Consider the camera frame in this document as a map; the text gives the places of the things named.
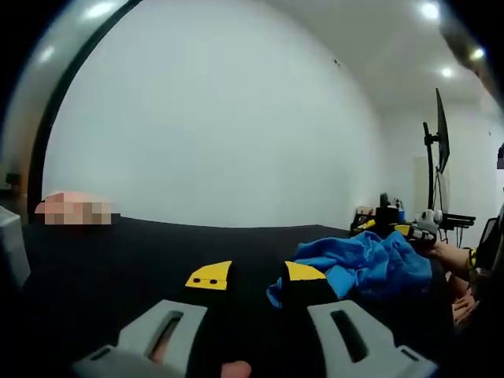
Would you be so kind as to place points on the black computer monitor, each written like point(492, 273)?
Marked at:
point(443, 134)

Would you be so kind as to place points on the black box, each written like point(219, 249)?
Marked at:
point(386, 216)

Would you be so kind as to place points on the black office chair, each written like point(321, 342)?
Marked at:
point(489, 232)

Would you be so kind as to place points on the round ceiling light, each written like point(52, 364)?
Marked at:
point(447, 72)
point(429, 10)
point(477, 53)

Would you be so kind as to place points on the person's left hand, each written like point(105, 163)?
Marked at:
point(236, 370)

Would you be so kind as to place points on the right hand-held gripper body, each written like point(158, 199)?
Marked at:
point(426, 225)

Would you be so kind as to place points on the black monitor stand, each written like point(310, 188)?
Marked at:
point(429, 165)

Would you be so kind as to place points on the white-backed monitor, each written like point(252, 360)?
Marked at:
point(444, 193)

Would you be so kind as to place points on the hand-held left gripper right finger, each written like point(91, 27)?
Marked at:
point(378, 346)

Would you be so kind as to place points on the blue cloth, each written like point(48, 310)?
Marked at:
point(370, 260)

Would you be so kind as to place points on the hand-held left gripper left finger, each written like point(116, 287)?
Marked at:
point(173, 323)

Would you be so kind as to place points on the black side desk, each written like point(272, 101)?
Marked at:
point(458, 218)

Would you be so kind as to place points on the grey box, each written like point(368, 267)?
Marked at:
point(13, 248)

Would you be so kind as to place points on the yellow black tool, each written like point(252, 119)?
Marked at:
point(364, 226)

